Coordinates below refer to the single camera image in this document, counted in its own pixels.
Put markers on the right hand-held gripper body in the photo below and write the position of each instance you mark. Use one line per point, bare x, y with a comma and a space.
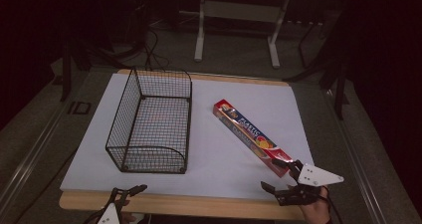
315, 176

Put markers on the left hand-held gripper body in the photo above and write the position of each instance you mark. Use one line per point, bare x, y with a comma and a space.
110, 215

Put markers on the red blue plastic wrap box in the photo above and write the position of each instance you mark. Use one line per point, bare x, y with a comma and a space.
247, 131

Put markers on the person's left hand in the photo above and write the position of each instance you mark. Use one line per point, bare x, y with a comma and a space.
130, 217

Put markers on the person's right hand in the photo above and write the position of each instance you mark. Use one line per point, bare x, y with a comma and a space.
318, 212

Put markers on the white table mat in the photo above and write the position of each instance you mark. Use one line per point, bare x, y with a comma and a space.
215, 157

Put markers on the black metal stand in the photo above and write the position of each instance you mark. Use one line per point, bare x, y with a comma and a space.
66, 71
335, 74

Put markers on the metal floor rail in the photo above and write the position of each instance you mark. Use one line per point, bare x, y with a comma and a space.
356, 157
31, 154

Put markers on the black rectangular floor bracket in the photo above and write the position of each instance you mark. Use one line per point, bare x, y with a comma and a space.
79, 107

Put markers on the white metal frame stand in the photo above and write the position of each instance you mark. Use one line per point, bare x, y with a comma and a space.
239, 11

